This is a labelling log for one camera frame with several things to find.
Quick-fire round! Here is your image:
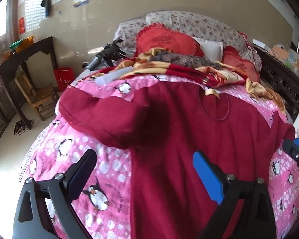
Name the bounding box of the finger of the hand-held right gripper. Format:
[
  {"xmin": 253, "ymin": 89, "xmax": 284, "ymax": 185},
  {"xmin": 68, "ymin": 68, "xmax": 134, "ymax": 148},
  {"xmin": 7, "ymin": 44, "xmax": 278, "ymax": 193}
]
[{"xmin": 283, "ymin": 138, "xmax": 299, "ymax": 180}]

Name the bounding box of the translucent plastic tube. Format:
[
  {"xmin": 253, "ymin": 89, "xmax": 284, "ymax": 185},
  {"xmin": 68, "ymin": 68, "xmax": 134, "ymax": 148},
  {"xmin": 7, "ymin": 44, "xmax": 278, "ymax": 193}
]
[{"xmin": 96, "ymin": 67, "xmax": 134, "ymax": 85}]

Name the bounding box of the wooden chair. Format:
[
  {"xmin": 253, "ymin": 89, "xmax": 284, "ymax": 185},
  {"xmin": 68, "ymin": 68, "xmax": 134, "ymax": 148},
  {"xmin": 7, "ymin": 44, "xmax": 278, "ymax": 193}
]
[{"xmin": 14, "ymin": 71, "xmax": 59, "ymax": 122}]

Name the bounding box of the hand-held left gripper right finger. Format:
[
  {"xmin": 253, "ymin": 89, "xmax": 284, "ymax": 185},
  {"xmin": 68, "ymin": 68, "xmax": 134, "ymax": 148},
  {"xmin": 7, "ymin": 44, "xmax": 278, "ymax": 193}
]
[{"xmin": 192, "ymin": 151, "xmax": 277, "ymax": 239}]

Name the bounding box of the small red heart pillow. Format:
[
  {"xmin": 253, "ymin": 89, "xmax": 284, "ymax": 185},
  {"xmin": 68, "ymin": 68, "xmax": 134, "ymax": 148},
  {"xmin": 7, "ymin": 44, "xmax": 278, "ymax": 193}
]
[{"xmin": 222, "ymin": 46, "xmax": 261, "ymax": 82}]

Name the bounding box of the green bag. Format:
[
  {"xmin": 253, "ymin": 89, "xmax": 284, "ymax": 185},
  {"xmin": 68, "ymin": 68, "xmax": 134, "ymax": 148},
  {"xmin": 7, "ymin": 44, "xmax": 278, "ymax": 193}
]
[{"xmin": 9, "ymin": 40, "xmax": 24, "ymax": 50}]

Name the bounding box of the black tripod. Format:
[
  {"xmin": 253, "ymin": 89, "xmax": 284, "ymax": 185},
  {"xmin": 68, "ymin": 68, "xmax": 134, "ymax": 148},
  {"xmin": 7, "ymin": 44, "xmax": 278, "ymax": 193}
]
[{"xmin": 86, "ymin": 38, "xmax": 126, "ymax": 71}]

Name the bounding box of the dark speckled cloth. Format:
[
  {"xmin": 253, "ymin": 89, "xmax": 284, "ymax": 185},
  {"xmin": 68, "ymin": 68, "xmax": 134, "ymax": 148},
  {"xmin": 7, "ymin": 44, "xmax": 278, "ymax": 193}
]
[{"xmin": 149, "ymin": 50, "xmax": 222, "ymax": 70}]

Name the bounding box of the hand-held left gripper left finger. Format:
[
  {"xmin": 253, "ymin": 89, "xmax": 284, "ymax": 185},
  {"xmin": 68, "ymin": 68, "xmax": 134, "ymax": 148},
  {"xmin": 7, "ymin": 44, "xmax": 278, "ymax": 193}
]
[{"xmin": 12, "ymin": 149, "xmax": 97, "ymax": 239}]

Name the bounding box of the floral grey quilt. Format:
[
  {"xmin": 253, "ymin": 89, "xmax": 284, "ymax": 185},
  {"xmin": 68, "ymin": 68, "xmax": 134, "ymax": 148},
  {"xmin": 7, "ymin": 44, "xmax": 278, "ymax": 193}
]
[{"xmin": 114, "ymin": 10, "xmax": 262, "ymax": 72}]

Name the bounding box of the large red heart pillow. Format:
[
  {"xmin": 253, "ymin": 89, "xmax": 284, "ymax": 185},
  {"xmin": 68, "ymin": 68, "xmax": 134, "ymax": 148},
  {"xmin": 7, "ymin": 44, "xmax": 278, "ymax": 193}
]
[{"xmin": 136, "ymin": 23, "xmax": 205, "ymax": 58}]

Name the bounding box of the red and gold blanket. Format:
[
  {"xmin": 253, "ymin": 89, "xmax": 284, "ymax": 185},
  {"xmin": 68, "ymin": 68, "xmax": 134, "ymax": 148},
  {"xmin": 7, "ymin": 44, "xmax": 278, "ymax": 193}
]
[{"xmin": 97, "ymin": 47, "xmax": 287, "ymax": 110}]

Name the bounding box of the red bin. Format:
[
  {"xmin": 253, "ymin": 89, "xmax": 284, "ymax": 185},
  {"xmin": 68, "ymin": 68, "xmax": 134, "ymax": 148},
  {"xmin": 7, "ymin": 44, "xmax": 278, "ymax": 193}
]
[{"xmin": 53, "ymin": 67, "xmax": 75, "ymax": 86}]

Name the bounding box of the dark red sweater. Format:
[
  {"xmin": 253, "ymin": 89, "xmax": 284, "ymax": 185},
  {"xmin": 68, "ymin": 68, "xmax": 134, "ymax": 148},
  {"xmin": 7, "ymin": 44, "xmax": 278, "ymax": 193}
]
[{"xmin": 58, "ymin": 80, "xmax": 296, "ymax": 239}]

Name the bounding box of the pink penguin print blanket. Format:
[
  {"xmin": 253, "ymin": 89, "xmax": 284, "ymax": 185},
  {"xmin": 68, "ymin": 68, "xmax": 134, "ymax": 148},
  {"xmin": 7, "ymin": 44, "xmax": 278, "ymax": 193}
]
[{"xmin": 19, "ymin": 75, "xmax": 299, "ymax": 239}]

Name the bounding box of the dark carved wooden headboard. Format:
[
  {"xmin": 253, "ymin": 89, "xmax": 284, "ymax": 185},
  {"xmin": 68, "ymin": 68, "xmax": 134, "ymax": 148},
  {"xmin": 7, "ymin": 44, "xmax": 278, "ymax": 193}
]
[{"xmin": 253, "ymin": 43, "xmax": 299, "ymax": 125}]

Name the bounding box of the red wall decoration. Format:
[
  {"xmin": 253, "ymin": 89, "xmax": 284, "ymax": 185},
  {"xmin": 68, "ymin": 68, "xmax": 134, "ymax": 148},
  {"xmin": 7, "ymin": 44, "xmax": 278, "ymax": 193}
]
[{"xmin": 18, "ymin": 17, "xmax": 26, "ymax": 35}]

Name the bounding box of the dark hanging cloth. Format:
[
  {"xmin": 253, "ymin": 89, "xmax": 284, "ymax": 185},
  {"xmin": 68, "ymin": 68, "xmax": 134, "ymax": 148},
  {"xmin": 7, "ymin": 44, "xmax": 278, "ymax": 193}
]
[{"xmin": 41, "ymin": 0, "xmax": 51, "ymax": 17}]

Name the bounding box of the white pillow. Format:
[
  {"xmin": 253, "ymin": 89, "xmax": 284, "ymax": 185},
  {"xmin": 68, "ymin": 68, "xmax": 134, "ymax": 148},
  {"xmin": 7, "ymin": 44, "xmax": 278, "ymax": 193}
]
[{"xmin": 192, "ymin": 37, "xmax": 225, "ymax": 61}]

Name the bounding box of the pair of slippers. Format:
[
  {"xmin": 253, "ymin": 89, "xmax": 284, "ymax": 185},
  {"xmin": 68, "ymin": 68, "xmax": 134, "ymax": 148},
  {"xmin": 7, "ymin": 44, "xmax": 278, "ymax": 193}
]
[{"xmin": 14, "ymin": 120, "xmax": 34, "ymax": 136}]

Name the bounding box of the dark wooden table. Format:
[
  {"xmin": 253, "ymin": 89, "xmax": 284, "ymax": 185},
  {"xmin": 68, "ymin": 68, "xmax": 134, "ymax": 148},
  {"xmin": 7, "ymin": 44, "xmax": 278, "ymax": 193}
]
[{"xmin": 0, "ymin": 36, "xmax": 58, "ymax": 130}]

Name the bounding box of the colourful wall poster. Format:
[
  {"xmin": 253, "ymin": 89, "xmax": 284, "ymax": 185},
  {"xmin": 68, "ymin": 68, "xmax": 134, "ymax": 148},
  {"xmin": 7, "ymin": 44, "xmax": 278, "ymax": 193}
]
[{"xmin": 269, "ymin": 43, "xmax": 299, "ymax": 77}]

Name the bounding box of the yellow basket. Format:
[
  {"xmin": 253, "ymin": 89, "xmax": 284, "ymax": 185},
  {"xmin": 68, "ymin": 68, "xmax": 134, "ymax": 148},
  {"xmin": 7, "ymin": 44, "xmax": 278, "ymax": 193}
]
[{"xmin": 16, "ymin": 35, "xmax": 36, "ymax": 53}]

